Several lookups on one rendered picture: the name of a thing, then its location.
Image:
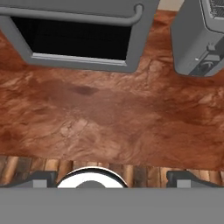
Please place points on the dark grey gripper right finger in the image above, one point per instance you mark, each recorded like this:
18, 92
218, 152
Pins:
178, 176

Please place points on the grey microwave oven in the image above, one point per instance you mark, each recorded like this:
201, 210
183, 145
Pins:
87, 35

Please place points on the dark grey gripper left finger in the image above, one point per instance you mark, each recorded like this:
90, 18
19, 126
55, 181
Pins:
43, 177

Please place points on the grey toaster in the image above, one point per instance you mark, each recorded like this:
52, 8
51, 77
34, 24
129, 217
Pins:
198, 38

